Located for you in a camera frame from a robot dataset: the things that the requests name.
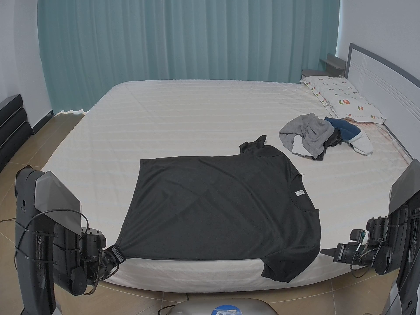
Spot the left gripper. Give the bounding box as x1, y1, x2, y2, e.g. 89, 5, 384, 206
100, 245, 127, 273

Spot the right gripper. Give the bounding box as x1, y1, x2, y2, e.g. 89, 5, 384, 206
320, 243, 357, 264

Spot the black T-shirt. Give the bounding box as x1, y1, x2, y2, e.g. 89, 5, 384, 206
115, 135, 321, 283

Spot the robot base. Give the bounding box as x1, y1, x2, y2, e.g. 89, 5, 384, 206
171, 296, 277, 315

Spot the pile of clothes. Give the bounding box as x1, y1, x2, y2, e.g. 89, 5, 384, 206
278, 112, 375, 161

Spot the bed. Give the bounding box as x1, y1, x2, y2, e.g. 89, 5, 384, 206
41, 43, 420, 293

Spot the white printed pillow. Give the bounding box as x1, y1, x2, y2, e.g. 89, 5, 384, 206
299, 75, 387, 124

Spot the grey bedside table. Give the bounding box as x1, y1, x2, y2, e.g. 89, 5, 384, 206
302, 53, 347, 78

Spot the blue-green curtain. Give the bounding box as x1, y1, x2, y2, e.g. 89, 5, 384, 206
38, 0, 340, 116

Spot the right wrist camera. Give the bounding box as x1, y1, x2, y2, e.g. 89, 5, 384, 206
350, 229, 366, 247

